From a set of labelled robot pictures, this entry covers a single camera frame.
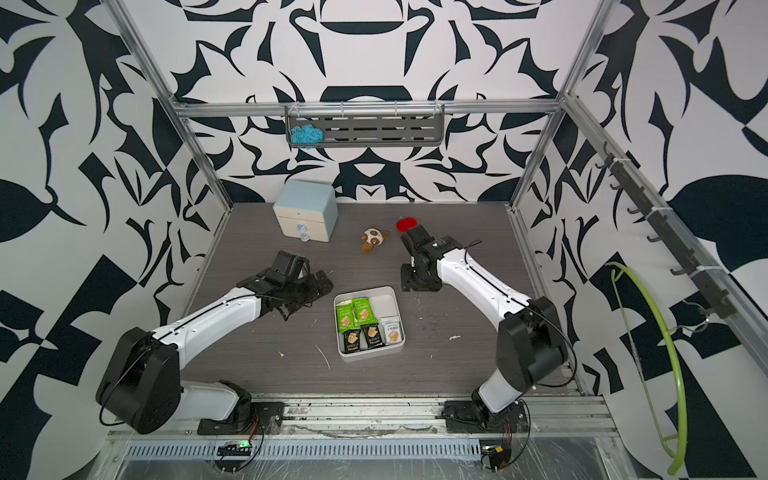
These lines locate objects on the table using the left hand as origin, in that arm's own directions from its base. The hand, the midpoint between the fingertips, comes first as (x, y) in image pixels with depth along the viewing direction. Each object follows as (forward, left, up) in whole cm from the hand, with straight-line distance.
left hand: (319, 285), depth 88 cm
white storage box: (-2, -19, -9) cm, 21 cm away
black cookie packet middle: (-13, -15, -6) cm, 21 cm away
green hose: (-42, -66, +18) cm, 80 cm away
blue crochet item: (+37, +3, +26) cm, 45 cm away
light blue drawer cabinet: (+25, +5, +5) cm, 26 cm away
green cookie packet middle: (-6, -13, -6) cm, 15 cm away
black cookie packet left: (-14, -9, -6) cm, 18 cm away
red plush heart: (+28, -28, -7) cm, 40 cm away
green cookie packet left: (-8, -8, -6) cm, 12 cm away
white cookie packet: (-12, -20, -6) cm, 24 cm away
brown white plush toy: (+21, -16, -5) cm, 27 cm away
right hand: (-1, -26, +3) cm, 26 cm away
